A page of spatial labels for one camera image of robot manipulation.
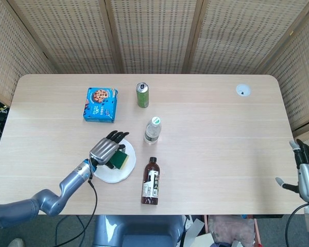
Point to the brown tea bottle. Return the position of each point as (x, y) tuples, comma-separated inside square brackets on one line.
[(152, 180)]

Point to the pink plastic bag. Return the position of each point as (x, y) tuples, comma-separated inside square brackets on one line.
[(231, 226)]

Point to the green yellow sponge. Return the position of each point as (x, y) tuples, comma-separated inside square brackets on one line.
[(121, 160)]

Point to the light shoe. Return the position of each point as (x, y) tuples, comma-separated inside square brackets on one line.
[(15, 243)]

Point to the white round plate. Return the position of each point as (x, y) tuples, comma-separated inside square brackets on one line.
[(123, 172)]

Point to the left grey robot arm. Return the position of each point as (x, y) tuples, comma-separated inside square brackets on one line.
[(49, 200)]

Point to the blue cookie box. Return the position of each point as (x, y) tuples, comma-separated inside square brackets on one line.
[(100, 105)]

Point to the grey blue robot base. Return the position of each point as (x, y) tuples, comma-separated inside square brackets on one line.
[(134, 231)]

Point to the clear water bottle green label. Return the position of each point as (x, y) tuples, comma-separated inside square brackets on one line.
[(152, 133)]

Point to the woven folding screen panel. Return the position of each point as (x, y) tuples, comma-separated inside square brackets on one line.
[(74, 33), (242, 33), (10, 56), (154, 33), (298, 77)]

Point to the green drink can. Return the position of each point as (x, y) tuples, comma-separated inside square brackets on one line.
[(143, 97)]

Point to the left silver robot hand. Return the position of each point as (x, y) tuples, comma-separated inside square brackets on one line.
[(103, 150)]

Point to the white cardboard sheet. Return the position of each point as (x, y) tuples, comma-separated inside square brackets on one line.
[(197, 227)]

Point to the white power strip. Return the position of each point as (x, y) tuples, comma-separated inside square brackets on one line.
[(188, 221)]

